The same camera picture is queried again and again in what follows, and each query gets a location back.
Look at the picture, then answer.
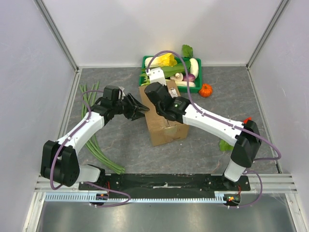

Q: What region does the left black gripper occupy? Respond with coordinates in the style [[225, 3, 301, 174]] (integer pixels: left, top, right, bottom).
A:
[[112, 93, 149, 121]]

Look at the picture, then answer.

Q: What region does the brown cardboard express box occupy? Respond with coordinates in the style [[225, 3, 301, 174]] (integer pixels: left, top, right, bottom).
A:
[[139, 86, 189, 146]]

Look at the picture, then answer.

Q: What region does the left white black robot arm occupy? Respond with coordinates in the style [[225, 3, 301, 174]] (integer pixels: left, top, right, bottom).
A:
[[41, 86, 149, 190]]

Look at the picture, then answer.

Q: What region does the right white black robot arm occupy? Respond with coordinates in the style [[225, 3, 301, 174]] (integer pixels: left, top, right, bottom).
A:
[[144, 82, 262, 190]]

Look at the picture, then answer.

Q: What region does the white green leek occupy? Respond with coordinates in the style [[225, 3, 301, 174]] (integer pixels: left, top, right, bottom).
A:
[[140, 75, 196, 88]]

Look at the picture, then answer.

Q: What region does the white mushroom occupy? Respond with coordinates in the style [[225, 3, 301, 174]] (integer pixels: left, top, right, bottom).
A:
[[170, 73, 183, 82]]

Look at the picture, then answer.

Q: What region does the large green leaf vegetable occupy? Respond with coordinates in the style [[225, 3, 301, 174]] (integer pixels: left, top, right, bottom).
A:
[[161, 60, 191, 78]]

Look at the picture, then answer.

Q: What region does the green plastic vegetable tray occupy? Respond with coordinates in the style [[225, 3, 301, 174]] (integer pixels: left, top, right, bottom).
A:
[[139, 56, 203, 93]]

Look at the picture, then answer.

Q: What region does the purple onion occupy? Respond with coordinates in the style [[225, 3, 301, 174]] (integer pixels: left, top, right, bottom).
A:
[[183, 73, 196, 82]]

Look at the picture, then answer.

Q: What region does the napa cabbage with yellow leaves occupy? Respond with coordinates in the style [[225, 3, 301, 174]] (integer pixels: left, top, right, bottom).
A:
[[144, 53, 178, 68]]

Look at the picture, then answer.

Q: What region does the small orange pumpkin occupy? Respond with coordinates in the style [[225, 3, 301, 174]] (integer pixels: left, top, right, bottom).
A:
[[198, 83, 213, 98]]

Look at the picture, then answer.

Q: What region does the white radish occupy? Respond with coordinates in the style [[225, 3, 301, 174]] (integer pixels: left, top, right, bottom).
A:
[[189, 58, 199, 78]]

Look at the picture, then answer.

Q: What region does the green leaf behind tray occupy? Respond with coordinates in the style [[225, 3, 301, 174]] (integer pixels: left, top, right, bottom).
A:
[[182, 44, 194, 58]]

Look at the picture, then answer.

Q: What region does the green long beans bundle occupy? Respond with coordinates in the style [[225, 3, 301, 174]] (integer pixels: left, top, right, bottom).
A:
[[79, 81, 125, 174]]

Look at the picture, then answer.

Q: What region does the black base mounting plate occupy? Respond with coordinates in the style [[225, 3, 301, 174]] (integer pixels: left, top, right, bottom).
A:
[[78, 173, 252, 200]]

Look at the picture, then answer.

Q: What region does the loose green lettuce leaf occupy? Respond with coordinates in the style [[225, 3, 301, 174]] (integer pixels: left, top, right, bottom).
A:
[[219, 140, 234, 152]]

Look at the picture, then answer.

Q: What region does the orange carrot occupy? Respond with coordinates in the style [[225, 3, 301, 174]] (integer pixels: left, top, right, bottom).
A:
[[243, 117, 252, 124]]

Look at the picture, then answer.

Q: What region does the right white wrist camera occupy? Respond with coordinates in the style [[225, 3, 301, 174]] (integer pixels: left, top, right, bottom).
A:
[[146, 67, 167, 86]]

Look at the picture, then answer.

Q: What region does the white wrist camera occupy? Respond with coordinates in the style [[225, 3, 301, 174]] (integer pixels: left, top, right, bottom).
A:
[[146, 67, 167, 86], [119, 87, 126, 100]]

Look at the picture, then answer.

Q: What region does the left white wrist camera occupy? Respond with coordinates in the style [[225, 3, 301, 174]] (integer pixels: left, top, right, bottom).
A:
[[119, 87, 126, 100]]

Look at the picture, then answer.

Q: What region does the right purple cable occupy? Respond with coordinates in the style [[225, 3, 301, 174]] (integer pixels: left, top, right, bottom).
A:
[[146, 50, 282, 209]]

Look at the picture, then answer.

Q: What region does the purple cable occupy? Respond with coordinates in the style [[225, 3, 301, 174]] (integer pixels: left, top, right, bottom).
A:
[[49, 89, 131, 208], [146, 50, 282, 209]]

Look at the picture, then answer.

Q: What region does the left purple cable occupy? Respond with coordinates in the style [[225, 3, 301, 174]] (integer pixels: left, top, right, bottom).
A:
[[49, 89, 131, 208]]

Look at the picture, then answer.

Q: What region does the grey slotted cable duct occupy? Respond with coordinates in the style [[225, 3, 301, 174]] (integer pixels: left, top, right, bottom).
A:
[[45, 191, 227, 203]]

